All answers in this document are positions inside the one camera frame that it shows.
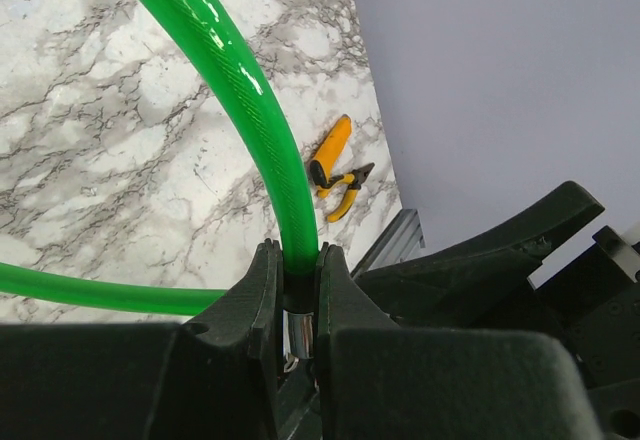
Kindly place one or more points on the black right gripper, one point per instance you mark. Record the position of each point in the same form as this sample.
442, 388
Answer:
594, 299

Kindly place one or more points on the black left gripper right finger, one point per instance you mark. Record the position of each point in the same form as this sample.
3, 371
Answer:
347, 326

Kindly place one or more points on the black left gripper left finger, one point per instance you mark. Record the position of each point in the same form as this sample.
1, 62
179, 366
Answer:
239, 343

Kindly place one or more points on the green cable lock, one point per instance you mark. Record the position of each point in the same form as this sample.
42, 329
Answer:
211, 41

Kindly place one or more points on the yellow utility knife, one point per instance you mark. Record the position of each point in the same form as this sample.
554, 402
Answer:
325, 157

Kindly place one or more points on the aluminium extrusion rail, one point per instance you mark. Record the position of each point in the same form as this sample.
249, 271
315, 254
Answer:
401, 240

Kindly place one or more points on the yellow handled pliers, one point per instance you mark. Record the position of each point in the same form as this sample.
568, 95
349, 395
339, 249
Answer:
353, 182

